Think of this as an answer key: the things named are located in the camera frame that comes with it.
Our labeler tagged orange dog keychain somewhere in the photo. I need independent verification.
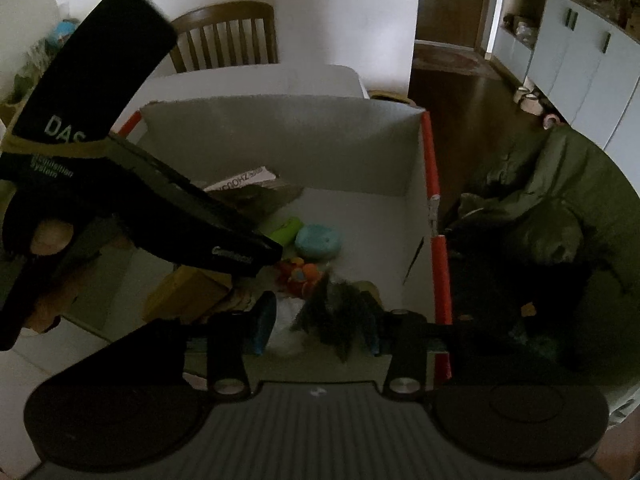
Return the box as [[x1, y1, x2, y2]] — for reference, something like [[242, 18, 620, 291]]
[[277, 257, 323, 299]]

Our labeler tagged yellow cardboard box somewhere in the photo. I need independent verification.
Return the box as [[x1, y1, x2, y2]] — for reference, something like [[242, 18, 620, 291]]
[[142, 266, 233, 323]]

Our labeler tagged pale green soap bar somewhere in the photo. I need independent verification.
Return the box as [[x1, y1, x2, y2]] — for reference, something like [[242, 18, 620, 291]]
[[260, 217, 304, 247]]

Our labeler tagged orange cardboard storage box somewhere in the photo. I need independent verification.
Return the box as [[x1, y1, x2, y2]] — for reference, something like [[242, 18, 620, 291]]
[[129, 96, 450, 382]]

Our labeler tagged teal round sponge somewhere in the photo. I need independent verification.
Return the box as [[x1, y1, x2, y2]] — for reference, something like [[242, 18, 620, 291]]
[[295, 224, 343, 260]]

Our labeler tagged wooden chair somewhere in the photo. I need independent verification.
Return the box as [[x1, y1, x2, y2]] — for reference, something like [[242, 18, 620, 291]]
[[170, 0, 279, 74]]

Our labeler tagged white plastic bag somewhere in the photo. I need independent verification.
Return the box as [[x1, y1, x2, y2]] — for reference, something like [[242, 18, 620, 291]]
[[266, 295, 310, 358]]

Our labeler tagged white striped book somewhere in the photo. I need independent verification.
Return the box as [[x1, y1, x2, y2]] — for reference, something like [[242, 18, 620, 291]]
[[204, 166, 278, 192]]

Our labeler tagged green jacket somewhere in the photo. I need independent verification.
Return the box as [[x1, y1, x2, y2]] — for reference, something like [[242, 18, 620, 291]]
[[446, 126, 639, 414]]

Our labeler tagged dark fluffy scrunchie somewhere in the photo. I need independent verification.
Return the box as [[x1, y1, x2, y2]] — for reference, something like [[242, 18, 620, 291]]
[[293, 273, 385, 362]]

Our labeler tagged left hand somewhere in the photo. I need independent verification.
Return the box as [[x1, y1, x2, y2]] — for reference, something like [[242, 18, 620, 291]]
[[30, 221, 74, 256]]

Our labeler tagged white cabinet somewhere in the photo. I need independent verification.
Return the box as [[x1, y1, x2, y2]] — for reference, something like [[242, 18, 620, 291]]
[[487, 0, 640, 166]]

